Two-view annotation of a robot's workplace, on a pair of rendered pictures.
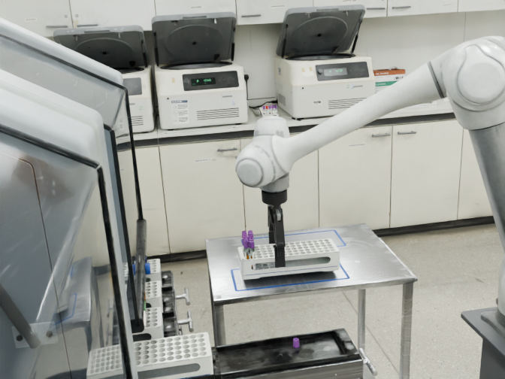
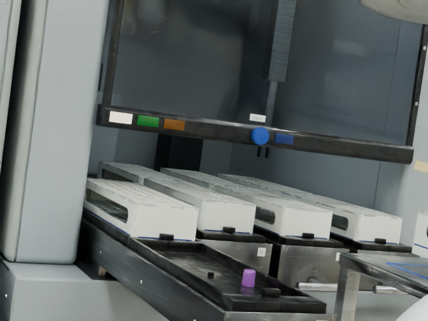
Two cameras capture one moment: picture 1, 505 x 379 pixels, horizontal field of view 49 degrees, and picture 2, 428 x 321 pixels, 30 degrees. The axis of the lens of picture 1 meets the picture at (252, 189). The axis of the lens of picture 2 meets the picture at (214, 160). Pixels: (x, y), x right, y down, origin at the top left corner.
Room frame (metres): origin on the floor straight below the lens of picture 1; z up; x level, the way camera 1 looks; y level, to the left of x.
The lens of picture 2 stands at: (0.85, -1.00, 1.00)
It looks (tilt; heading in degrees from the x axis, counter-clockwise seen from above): 3 degrees down; 74
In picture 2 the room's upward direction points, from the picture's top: 8 degrees clockwise
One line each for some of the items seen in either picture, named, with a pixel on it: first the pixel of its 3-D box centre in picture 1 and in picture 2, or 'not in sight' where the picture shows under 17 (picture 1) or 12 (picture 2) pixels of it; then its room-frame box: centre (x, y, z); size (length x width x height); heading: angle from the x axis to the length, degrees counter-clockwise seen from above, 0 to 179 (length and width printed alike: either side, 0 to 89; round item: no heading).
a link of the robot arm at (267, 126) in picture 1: (270, 144); not in sight; (1.52, -0.06, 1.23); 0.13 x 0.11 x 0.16; 163
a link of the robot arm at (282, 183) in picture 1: (273, 180); not in sight; (1.53, -0.06, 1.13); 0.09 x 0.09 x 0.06
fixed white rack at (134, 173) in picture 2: not in sight; (137, 184); (1.18, 0.71, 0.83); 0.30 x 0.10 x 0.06; 99
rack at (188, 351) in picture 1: (146, 363); (133, 210); (1.09, 0.27, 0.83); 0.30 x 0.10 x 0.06; 99
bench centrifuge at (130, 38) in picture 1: (107, 78); not in sight; (3.63, 0.90, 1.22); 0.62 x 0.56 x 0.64; 7
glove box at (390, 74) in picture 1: (387, 73); not in sight; (4.08, -1.03, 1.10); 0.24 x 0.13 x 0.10; 97
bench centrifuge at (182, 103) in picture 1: (197, 68); not in sight; (3.72, 0.32, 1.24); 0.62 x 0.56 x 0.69; 9
